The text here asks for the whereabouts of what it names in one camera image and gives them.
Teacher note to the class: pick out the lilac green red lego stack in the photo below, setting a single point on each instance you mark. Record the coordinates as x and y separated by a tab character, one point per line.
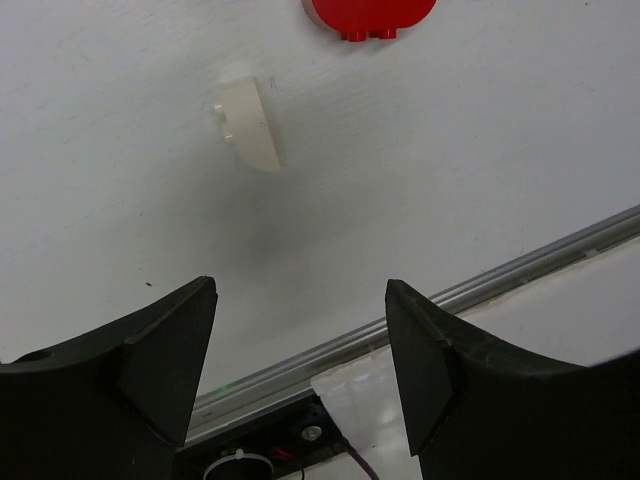
358	20

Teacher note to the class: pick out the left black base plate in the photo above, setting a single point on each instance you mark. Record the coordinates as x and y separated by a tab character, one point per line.
282	441

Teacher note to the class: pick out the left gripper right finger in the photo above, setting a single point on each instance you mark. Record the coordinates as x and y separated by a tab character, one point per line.
478	407

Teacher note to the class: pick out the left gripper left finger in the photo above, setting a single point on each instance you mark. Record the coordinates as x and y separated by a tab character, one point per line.
113	403

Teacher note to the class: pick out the white lego brick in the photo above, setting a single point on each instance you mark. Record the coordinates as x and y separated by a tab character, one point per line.
245	126

